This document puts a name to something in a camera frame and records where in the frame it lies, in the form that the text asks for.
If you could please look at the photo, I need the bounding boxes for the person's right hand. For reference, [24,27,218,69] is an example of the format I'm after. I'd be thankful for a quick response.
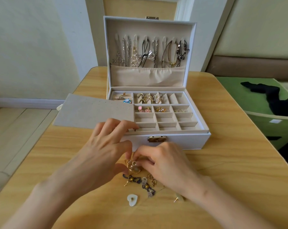
[133,142,202,196]

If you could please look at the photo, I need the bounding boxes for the person's left hand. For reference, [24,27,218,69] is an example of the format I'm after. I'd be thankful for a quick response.
[58,118,140,194]

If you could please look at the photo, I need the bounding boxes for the small earrings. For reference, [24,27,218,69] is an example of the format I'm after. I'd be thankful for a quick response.
[122,159,185,207]

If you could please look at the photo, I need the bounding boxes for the beige earring panel flap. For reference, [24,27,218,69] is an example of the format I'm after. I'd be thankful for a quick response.
[54,93,135,130]

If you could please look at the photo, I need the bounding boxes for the white jewelry box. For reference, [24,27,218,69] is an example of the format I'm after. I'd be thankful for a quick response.
[97,16,211,152]

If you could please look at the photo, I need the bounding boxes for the silver cross pendant necklace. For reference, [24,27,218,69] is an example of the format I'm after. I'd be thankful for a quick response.
[113,35,125,66]

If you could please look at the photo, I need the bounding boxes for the brown cord bead necklace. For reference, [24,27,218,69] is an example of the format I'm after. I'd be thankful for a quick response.
[162,40,178,68]

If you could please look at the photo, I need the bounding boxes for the slim silver rope chain necklace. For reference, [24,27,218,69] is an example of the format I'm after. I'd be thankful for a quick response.
[124,36,131,67]

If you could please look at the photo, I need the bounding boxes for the bow pendant cord necklace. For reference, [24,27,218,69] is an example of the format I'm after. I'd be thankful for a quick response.
[138,38,155,68]

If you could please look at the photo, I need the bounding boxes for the silver link chain necklace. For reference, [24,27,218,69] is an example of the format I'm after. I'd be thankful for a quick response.
[153,38,159,68]

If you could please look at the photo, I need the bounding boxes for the square pendant cord necklace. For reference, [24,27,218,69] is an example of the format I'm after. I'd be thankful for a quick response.
[176,39,190,68]

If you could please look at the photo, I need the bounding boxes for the person's right forearm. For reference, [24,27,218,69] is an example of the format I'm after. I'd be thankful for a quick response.
[184,181,278,229]

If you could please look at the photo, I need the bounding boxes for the black cloth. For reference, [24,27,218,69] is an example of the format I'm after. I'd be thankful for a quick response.
[240,81,288,117]

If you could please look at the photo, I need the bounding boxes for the beige padded wall panel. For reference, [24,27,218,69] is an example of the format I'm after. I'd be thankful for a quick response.
[206,0,288,83]

